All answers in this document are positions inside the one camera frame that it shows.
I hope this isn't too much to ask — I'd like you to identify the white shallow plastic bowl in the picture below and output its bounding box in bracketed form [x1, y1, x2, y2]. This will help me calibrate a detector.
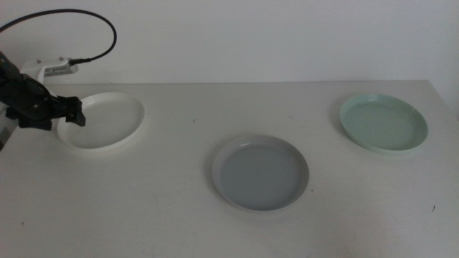
[57, 91, 146, 151]

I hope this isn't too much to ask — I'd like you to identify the grey shallow plastic bowl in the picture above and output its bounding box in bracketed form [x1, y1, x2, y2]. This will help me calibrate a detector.
[212, 134, 311, 213]

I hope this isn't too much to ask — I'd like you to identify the mint green shallow plastic bowl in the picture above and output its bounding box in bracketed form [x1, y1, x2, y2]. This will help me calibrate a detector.
[339, 93, 429, 155]

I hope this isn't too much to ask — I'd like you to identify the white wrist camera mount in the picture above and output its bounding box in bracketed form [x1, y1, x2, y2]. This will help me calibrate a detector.
[20, 57, 80, 85]

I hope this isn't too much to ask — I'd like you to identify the black camera cable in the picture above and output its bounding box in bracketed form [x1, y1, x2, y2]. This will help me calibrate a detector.
[0, 8, 118, 67]

